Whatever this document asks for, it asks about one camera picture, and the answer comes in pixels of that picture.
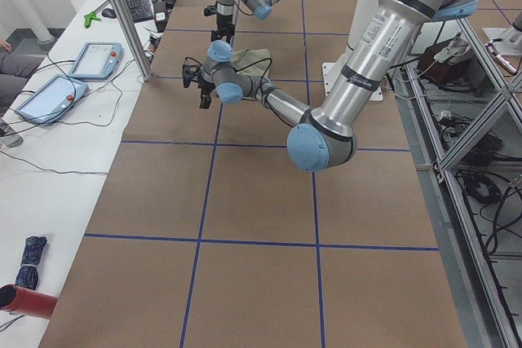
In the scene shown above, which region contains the seated person in black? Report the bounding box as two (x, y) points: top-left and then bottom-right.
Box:
(0, 39), (42, 116)

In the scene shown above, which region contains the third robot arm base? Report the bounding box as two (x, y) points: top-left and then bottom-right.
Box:
(483, 14), (521, 76)

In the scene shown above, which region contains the aluminium frame post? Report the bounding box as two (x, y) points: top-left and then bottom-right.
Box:
(109, 0), (152, 81)

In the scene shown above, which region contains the far teach pendant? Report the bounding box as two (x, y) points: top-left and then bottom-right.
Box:
(69, 42), (122, 81)

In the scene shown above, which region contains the olive green long-sleeve shirt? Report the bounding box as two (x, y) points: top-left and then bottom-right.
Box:
(231, 49), (272, 79)

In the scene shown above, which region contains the near teach pendant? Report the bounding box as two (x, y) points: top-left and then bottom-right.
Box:
(15, 75), (88, 125)

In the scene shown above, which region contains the dark rolled cloth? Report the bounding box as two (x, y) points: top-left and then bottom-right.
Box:
(15, 236), (47, 290)

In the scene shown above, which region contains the red cylinder bottle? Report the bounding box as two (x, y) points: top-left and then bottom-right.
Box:
(1, 284), (58, 319)

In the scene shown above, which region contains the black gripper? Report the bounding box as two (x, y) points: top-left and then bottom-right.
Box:
(198, 79), (214, 109)
(210, 14), (235, 44)

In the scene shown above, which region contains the black computer mouse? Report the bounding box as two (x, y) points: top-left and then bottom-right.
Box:
(101, 8), (117, 19)

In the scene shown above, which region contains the green plastic tool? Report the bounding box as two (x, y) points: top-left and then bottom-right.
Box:
(83, 11), (101, 29)

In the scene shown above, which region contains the teach pendant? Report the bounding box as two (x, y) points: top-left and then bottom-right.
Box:
(69, 42), (122, 81)
(15, 75), (88, 125)

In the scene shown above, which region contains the black computer keyboard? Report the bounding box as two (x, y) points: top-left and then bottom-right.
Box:
(125, 0), (154, 23)

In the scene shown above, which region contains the brown box under frame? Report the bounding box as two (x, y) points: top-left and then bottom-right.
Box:
(416, 37), (475, 92)

